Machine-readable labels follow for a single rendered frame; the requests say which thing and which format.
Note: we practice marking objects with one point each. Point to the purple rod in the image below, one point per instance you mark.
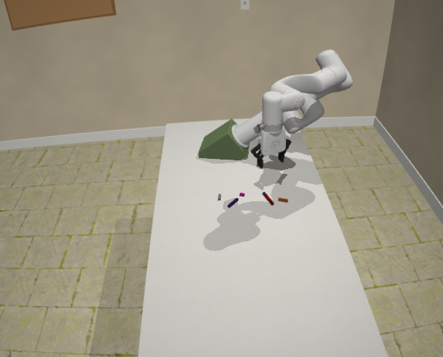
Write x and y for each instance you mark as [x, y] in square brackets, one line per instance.
[233, 202]

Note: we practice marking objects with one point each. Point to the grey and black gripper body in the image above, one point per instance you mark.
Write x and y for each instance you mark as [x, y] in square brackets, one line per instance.
[272, 142]

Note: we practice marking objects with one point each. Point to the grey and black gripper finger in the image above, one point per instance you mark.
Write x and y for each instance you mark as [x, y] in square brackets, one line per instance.
[257, 155]
[281, 154]

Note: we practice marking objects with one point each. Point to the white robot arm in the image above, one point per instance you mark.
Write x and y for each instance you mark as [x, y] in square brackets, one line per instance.
[289, 94]

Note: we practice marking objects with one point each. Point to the dark red rod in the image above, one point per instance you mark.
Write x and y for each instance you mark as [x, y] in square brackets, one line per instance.
[268, 199]

